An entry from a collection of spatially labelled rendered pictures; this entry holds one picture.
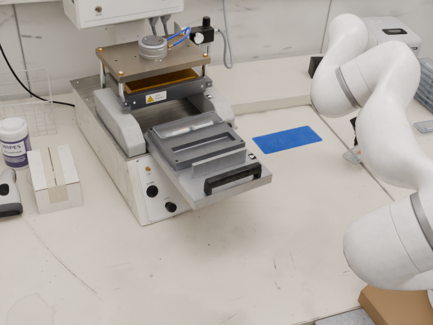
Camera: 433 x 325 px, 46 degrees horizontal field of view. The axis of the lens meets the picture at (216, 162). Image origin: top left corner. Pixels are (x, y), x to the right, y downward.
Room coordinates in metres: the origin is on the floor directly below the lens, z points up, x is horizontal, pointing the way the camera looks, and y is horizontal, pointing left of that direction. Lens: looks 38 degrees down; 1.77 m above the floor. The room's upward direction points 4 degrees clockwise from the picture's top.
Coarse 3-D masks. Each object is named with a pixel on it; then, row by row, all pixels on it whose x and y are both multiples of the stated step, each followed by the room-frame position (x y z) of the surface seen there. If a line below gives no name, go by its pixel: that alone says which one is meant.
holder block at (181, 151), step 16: (208, 128) 1.12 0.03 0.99; (224, 128) 1.13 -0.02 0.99; (160, 144) 1.04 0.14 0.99; (176, 144) 1.04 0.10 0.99; (192, 144) 1.06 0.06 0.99; (208, 144) 1.07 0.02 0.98; (224, 144) 1.06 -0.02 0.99; (240, 144) 1.07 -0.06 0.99; (176, 160) 0.98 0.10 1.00; (192, 160) 0.99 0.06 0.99
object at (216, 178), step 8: (240, 168) 0.94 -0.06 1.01; (248, 168) 0.95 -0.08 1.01; (256, 168) 0.96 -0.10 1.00; (216, 176) 0.91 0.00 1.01; (224, 176) 0.91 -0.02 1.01; (232, 176) 0.92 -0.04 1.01; (240, 176) 0.93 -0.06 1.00; (248, 176) 0.95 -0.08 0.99; (256, 176) 0.96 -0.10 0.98; (208, 184) 0.89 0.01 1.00; (216, 184) 0.90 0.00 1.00; (208, 192) 0.89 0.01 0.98
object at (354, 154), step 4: (352, 148) 1.34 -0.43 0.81; (356, 148) 1.34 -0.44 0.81; (348, 152) 1.32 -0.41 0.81; (352, 152) 1.32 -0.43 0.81; (356, 152) 1.32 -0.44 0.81; (360, 152) 1.32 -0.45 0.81; (348, 156) 1.30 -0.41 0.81; (352, 156) 1.30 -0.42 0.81; (356, 156) 1.30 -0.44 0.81; (360, 156) 1.30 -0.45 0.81; (352, 160) 1.28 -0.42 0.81; (356, 160) 1.28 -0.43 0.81
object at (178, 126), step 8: (208, 112) 1.19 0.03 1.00; (184, 120) 1.14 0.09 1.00; (192, 120) 1.14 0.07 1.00; (200, 120) 1.15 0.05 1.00; (208, 120) 1.15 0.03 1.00; (216, 120) 1.15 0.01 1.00; (160, 128) 1.09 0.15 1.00; (168, 128) 1.10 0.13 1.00; (176, 128) 1.10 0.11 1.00; (184, 128) 1.10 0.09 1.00; (192, 128) 1.10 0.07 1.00; (160, 136) 1.06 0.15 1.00
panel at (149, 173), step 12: (144, 168) 1.06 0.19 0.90; (156, 168) 1.07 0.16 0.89; (144, 180) 1.04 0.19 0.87; (156, 180) 1.06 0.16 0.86; (168, 180) 1.07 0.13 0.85; (144, 192) 1.03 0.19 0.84; (168, 192) 1.06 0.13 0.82; (144, 204) 1.01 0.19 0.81; (156, 204) 1.03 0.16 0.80; (180, 204) 1.06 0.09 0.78; (156, 216) 1.01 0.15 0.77; (168, 216) 1.03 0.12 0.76
